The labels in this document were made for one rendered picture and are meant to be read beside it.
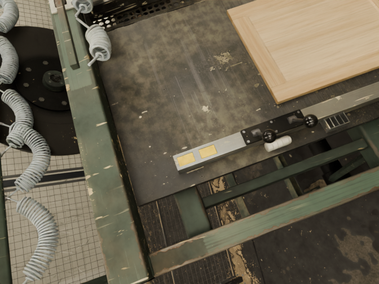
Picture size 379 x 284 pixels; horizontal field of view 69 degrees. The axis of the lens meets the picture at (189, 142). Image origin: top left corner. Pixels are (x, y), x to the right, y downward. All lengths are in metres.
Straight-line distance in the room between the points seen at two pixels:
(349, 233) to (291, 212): 1.68
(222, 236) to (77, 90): 0.63
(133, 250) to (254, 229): 0.32
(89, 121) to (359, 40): 0.96
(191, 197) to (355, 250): 1.81
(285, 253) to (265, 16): 2.21
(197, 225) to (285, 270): 2.14
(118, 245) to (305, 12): 1.03
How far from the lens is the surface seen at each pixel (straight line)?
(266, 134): 0.74
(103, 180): 0.80
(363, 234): 2.43
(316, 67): 1.06
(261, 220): 0.79
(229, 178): 1.97
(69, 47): 0.84
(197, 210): 0.87
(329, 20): 1.22
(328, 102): 0.97
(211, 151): 0.83
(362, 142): 1.07
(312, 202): 0.83
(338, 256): 2.59
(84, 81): 0.96
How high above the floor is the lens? 2.12
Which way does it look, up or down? 36 degrees down
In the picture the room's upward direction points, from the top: 95 degrees counter-clockwise
